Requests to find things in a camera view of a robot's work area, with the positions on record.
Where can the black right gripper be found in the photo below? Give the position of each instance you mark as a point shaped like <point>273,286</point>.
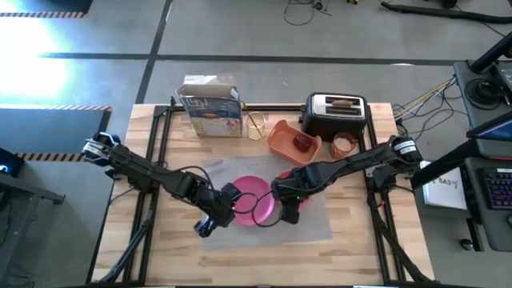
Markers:
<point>294,186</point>

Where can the black toaster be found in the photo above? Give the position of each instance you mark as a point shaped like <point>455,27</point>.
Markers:
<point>320,124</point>

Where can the dark laptop screen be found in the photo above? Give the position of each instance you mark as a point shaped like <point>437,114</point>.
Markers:
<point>496,132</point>

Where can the pink plastic plate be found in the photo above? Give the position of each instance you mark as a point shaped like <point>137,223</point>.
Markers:
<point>244,220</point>

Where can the blue cereal box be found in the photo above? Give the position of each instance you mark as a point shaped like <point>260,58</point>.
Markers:
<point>216,120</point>

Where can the grey office desk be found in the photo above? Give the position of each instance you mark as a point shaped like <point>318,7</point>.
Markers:
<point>472,116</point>

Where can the black hazard-striped floor mat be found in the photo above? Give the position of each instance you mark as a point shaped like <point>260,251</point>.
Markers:
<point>48,132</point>
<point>68,5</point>

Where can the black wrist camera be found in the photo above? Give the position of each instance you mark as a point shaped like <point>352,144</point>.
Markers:
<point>231,191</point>
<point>290,214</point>

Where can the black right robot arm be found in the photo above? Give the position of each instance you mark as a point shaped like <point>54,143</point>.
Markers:
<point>360,162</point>

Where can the grey woven placemat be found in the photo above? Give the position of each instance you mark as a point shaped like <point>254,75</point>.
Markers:
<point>304,232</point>

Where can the orange faceted juice glass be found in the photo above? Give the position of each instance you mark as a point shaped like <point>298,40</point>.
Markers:
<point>336,154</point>

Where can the brown toast slice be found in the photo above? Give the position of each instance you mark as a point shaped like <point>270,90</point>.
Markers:
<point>342,103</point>

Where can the black backlit keyboard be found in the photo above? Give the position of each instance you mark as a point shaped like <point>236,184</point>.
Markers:
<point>500,188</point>

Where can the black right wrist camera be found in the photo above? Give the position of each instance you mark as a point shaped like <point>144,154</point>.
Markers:
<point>290,214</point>

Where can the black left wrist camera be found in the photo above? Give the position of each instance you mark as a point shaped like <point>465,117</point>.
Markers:
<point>231,191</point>

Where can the white paper box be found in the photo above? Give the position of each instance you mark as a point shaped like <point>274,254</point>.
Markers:
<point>444,192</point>

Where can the dark red jam jar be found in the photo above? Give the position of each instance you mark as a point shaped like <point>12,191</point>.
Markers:
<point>302,143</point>

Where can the black aluminium table frame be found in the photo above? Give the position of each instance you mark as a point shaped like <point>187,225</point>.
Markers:
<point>280,107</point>

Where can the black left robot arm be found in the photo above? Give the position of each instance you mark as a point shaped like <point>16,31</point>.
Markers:
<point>140,168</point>

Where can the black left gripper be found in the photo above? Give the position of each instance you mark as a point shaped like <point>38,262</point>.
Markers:
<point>218,210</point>

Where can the black computer mouse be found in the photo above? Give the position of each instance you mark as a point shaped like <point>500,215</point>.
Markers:
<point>466,245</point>

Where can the orange rectangular plastic bin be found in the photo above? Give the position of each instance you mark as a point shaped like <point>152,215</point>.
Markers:
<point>282,140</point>

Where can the dark grey equipment cart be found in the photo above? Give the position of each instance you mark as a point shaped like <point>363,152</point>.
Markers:
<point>16,188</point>

